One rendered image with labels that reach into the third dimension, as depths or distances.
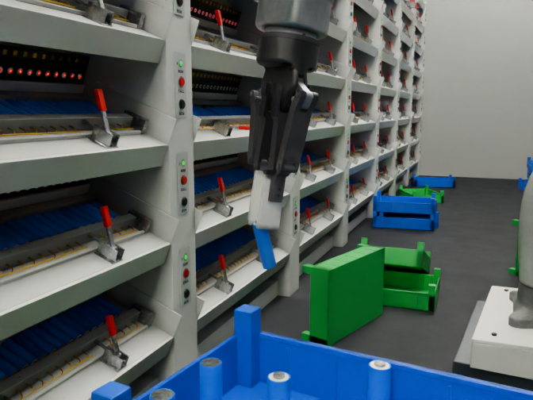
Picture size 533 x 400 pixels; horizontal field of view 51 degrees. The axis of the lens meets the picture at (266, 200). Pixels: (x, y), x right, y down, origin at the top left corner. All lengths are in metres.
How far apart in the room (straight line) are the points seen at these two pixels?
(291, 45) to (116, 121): 0.46
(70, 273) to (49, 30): 0.35
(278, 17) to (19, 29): 0.34
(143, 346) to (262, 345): 0.56
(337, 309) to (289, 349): 0.91
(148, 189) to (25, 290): 0.36
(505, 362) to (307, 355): 0.45
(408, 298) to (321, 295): 0.40
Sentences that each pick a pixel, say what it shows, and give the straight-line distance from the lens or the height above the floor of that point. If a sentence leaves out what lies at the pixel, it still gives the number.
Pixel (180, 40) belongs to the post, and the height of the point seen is 0.72.
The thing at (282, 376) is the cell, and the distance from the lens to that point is 0.44.
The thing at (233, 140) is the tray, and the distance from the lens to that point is 1.32.
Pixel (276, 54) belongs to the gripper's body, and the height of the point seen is 0.65.
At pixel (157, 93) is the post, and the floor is 0.62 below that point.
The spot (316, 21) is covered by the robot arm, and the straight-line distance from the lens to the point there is 0.67.
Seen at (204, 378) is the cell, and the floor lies 0.38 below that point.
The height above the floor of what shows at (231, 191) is 0.37.
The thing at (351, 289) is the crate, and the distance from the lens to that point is 1.49.
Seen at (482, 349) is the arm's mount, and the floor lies 0.23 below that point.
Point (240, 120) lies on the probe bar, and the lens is 1.46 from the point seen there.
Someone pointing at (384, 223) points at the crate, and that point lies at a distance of 2.87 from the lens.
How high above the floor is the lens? 0.59
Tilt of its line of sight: 9 degrees down
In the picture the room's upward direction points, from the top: straight up
